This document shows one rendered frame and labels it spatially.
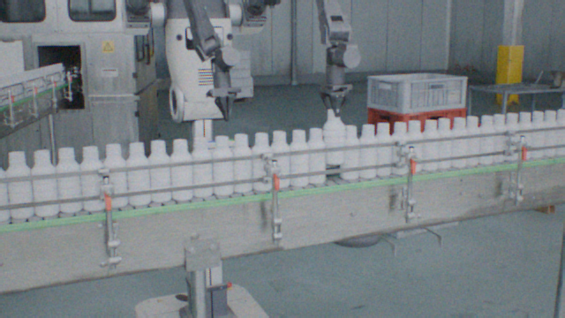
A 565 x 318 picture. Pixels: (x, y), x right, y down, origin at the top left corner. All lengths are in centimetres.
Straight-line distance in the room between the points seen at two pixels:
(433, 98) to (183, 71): 237
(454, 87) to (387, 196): 253
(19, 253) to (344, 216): 92
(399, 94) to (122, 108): 245
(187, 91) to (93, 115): 319
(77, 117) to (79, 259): 382
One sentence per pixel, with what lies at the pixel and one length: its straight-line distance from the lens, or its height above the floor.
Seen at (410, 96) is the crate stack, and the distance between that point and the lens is 407.
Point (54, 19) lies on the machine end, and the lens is 536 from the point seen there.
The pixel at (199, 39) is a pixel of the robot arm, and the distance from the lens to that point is 187.
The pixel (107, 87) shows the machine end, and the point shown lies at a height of 95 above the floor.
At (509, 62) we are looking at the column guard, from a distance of 1172.
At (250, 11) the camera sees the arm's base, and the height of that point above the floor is 152.
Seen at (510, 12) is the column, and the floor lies 169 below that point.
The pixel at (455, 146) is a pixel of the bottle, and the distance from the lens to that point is 205.
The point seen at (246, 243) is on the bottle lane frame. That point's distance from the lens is 172.
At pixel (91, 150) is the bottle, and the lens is 158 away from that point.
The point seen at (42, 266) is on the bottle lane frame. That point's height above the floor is 88.
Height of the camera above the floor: 147
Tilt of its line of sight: 13 degrees down
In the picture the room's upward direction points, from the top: straight up
